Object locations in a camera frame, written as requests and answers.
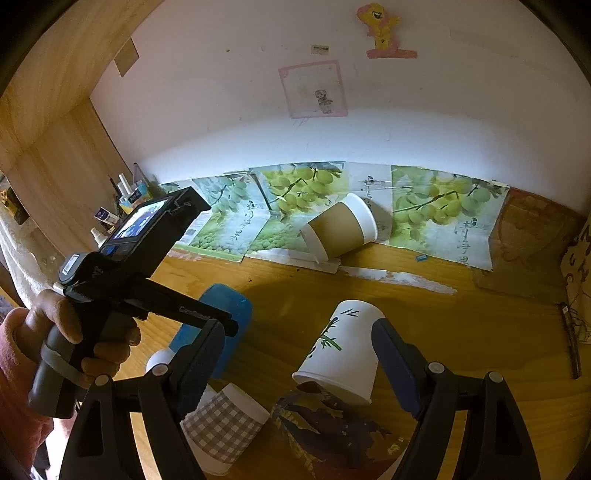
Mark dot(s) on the plain white paper cup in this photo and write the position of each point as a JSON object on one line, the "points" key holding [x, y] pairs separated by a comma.
{"points": [[162, 356]]}

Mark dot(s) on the person left hand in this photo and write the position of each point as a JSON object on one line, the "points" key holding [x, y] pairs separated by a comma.
{"points": [[51, 309]]}

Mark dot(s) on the checkered paper cup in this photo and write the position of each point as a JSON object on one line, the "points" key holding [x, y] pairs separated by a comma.
{"points": [[222, 427]]}

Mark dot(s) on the brown sleeve paper cup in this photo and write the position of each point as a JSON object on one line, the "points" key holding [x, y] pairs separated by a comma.
{"points": [[345, 226]]}

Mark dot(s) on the bamboo print white cup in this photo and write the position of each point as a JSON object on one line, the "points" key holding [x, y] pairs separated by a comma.
{"points": [[342, 360]]}

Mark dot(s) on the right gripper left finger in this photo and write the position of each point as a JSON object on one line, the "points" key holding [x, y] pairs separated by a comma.
{"points": [[101, 444]]}

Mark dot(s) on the pony wall sticker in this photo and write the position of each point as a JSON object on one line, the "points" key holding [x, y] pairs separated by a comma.
{"points": [[380, 24]]}

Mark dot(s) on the blue plastic cup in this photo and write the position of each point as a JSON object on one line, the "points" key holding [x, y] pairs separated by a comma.
{"points": [[222, 297]]}

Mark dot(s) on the white spray bottle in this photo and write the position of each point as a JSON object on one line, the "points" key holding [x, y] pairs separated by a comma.
{"points": [[99, 237]]}

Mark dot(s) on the red patterned plastic cup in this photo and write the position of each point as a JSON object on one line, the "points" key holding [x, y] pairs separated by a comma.
{"points": [[332, 439]]}

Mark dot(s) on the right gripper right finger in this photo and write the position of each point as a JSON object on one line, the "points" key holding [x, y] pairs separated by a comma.
{"points": [[496, 443]]}

